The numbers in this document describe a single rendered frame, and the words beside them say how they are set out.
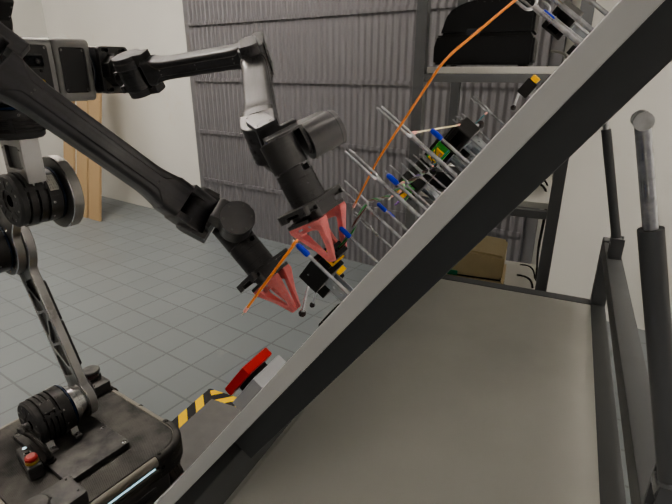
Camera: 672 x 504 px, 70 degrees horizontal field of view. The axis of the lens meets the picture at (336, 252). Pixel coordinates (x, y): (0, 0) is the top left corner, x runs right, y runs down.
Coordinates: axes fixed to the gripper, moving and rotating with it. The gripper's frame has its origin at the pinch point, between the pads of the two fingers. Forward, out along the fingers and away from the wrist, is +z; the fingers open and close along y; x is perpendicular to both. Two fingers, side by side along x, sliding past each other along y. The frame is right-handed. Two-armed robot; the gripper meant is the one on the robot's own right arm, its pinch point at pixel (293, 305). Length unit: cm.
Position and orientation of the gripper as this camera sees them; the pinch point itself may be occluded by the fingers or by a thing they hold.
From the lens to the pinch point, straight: 88.2
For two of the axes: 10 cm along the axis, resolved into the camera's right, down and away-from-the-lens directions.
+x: -5.7, 4.7, 6.7
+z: 6.4, 7.7, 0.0
